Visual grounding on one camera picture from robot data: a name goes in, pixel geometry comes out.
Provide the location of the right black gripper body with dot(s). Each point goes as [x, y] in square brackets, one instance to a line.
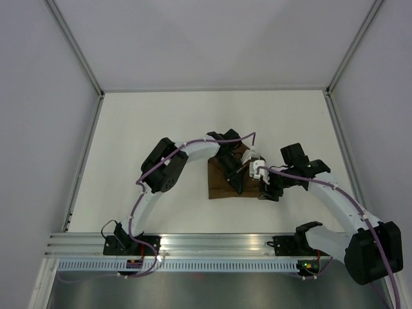
[277, 182]

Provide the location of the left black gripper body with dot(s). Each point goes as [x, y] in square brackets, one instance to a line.
[230, 165]

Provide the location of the brown cloth napkin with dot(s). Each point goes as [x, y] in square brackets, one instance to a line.
[218, 188]

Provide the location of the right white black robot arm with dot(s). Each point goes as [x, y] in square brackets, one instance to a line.
[369, 248]

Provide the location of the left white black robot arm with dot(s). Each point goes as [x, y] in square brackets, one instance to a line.
[160, 173]

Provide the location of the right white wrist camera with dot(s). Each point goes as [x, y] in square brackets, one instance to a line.
[258, 171]

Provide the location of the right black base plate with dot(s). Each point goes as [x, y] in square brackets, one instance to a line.
[286, 245]

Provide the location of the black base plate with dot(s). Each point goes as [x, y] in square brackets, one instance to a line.
[286, 245]
[113, 247]

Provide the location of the white slotted cable duct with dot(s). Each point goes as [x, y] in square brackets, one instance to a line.
[180, 265]

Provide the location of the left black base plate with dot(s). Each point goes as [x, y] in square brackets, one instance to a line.
[113, 247]

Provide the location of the aluminium mounting rail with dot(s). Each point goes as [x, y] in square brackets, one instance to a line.
[209, 246]

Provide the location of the right aluminium frame post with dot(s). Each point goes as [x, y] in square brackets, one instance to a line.
[355, 43]

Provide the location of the aluminium frame post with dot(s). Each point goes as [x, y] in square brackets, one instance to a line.
[355, 43]
[66, 32]

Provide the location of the left aluminium frame post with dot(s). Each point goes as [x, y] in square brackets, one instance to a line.
[66, 32]

